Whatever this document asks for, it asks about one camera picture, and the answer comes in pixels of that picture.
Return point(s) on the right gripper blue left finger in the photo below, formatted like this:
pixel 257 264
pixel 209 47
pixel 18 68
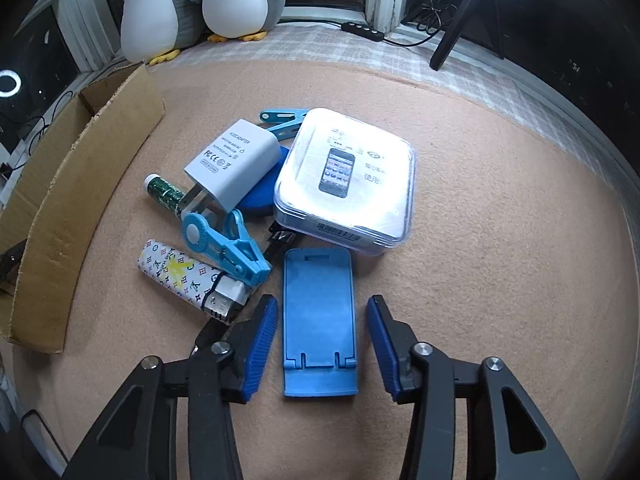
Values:
pixel 134 437

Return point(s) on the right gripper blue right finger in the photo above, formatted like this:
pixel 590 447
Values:
pixel 508 437

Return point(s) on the patterned white lighter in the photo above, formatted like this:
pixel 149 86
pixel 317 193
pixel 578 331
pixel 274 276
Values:
pixel 209 289

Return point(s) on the blue clip with round end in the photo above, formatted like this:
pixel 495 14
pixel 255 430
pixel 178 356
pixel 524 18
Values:
pixel 233 250

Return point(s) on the blue phone stand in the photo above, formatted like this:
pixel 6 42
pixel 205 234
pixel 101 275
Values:
pixel 319 324

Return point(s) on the green lip balm tube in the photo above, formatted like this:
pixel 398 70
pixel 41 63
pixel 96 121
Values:
pixel 164 193

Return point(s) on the black pen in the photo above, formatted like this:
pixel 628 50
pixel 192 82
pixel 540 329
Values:
pixel 280 240

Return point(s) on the cardboard box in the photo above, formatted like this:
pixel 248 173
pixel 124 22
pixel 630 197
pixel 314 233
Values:
pixel 60 196

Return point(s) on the blue round tape measure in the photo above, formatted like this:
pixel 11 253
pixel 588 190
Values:
pixel 259 202

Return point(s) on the white power adapter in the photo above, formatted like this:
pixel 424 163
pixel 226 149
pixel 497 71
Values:
pixel 230 166

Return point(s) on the clear plastic phone box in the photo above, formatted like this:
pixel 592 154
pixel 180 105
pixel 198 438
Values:
pixel 348 183

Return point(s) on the light blue clothespin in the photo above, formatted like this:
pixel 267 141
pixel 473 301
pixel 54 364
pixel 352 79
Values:
pixel 283 124

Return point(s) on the checkered cloth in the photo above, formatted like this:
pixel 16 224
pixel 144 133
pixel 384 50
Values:
pixel 499 85

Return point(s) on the large penguin plush toy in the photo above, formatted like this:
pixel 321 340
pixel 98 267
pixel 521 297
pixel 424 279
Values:
pixel 156 31

